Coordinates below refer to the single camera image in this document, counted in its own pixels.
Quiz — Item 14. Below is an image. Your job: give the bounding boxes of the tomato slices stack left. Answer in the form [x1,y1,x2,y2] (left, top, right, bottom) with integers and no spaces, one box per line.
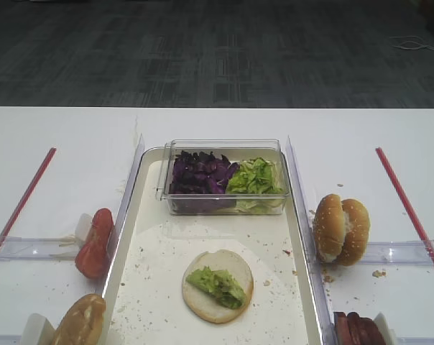
[75,208,114,279]

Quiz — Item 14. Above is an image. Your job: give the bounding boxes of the white bun holder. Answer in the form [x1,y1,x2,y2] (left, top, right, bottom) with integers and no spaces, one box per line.
[19,313,55,345]

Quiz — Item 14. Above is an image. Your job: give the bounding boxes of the clear rail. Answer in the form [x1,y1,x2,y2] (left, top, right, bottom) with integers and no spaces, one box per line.
[0,236,80,261]
[358,240,434,266]

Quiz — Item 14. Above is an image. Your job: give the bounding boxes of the white cable on floor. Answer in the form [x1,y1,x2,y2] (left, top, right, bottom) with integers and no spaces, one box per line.
[389,34,434,57]

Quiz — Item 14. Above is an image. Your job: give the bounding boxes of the white metal tray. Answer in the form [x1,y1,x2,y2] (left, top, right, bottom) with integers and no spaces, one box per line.
[100,148,334,344]

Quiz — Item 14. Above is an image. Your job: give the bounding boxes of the clear right long divider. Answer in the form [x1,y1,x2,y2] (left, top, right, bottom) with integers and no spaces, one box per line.
[285,139,337,344]

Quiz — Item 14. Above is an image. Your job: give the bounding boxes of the purple cabbage shreds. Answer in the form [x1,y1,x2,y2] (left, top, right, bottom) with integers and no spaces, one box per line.
[169,150,239,214]

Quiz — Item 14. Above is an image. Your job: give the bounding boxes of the sesame bun half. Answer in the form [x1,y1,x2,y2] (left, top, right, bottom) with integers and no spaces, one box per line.
[313,194,346,262]
[336,199,370,266]

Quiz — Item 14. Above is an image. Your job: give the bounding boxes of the sliced meat patties stack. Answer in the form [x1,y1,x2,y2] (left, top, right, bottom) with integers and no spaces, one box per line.
[334,312,387,345]

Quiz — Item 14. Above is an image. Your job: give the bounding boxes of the clear left long divider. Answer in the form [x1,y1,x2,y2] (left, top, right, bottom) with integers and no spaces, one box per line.
[96,134,145,298]

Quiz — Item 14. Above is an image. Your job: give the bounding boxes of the red straw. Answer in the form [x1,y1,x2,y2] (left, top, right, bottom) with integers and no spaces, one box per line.
[0,147,57,248]
[375,147,434,264]

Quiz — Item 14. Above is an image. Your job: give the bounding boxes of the toasted bun slice left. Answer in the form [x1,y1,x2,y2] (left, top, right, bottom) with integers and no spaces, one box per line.
[51,293,106,345]

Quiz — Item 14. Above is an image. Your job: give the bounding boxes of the sesame bun left half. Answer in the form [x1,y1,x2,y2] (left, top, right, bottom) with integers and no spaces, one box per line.
[313,194,346,262]

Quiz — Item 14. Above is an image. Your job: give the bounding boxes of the bottom bun slice on tray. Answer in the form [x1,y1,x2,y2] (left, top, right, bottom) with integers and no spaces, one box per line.
[182,249,254,323]

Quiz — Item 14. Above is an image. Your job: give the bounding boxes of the lettuce on bun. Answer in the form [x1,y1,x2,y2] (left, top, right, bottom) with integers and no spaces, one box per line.
[185,266,246,309]

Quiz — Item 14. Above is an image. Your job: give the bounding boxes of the clear long divider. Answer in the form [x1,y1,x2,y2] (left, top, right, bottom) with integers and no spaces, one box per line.
[285,139,337,344]
[96,134,145,298]

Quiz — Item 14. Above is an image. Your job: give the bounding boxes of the right red straw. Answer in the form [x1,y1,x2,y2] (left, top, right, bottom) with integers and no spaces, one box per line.
[375,147,434,264]

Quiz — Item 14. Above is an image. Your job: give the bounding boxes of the clear right upper rail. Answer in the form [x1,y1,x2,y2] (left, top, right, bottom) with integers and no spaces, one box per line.
[358,240,434,266]

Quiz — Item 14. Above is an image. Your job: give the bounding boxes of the green lettuce shreds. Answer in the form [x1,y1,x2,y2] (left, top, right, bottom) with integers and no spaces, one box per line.
[226,157,285,214]

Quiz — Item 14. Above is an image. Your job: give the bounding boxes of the sesame bun right half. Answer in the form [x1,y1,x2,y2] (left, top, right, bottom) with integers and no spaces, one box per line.
[336,199,370,266]

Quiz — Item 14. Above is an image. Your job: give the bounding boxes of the white meat holder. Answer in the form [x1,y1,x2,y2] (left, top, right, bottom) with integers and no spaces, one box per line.
[373,313,398,345]

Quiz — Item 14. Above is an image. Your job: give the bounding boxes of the left red straw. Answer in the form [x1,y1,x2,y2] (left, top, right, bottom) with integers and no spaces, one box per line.
[0,147,57,248]

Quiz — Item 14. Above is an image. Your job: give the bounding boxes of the clear left upper rail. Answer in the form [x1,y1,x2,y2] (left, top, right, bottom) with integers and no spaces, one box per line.
[0,236,80,261]

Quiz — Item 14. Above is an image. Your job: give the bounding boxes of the clear plastic container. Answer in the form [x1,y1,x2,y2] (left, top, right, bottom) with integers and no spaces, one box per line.
[157,139,290,215]

